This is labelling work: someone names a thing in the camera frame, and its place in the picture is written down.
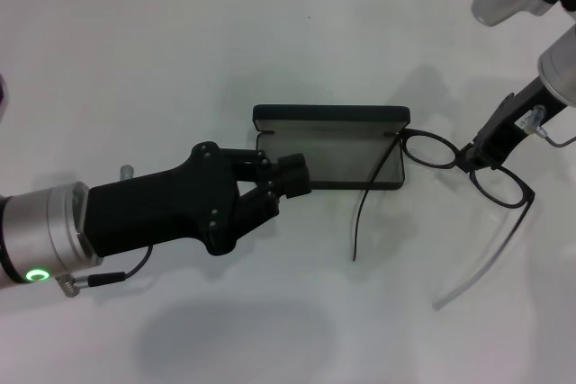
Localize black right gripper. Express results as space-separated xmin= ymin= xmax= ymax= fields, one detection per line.
xmin=458 ymin=76 xmax=567 ymax=174

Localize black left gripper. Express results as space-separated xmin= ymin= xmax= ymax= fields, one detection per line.
xmin=85 ymin=140 xmax=312 ymax=259

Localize black hard glasses case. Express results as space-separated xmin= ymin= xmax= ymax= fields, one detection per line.
xmin=251 ymin=103 xmax=411 ymax=192

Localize black oval-lens glasses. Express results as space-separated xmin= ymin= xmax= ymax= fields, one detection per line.
xmin=352 ymin=129 xmax=539 ymax=311

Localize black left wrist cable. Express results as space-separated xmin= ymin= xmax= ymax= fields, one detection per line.
xmin=58 ymin=244 xmax=154 ymax=299

